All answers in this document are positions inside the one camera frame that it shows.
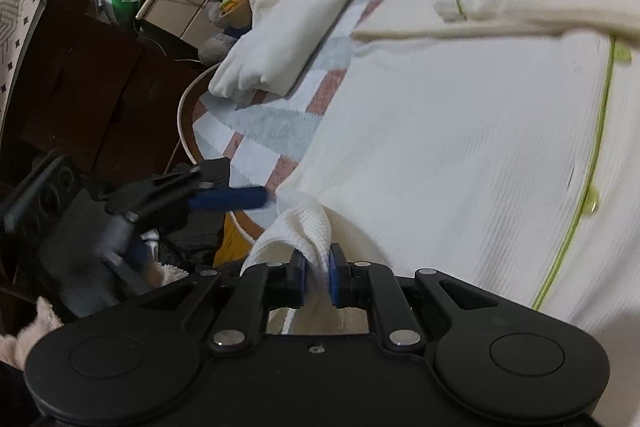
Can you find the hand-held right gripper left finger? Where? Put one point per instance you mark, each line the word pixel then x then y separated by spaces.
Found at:
pixel 299 279

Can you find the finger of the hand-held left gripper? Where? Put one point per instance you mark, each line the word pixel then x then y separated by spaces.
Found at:
pixel 235 198
pixel 210 169

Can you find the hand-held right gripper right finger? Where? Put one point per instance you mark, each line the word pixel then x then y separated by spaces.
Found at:
pixel 336 279

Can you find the cream top with green trim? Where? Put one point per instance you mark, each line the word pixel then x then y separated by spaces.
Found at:
pixel 450 157

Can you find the dark clothes heap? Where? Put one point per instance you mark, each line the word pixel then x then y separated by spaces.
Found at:
pixel 200 242

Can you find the yellow cloth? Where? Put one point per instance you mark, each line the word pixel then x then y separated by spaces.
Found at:
pixel 232 242

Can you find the checkered printed play mat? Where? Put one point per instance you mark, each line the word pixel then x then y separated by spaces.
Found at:
pixel 280 127

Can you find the pink fluffy cloth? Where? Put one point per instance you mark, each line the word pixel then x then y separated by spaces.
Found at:
pixel 30 337

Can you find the brown wooden dresser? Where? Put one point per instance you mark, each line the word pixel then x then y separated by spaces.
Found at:
pixel 100 82

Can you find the cream nightstand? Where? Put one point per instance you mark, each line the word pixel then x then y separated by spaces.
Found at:
pixel 170 14

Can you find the cream pants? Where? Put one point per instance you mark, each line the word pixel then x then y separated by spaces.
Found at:
pixel 300 17

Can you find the geometric patterned cloth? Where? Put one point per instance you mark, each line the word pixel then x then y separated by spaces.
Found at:
pixel 20 7

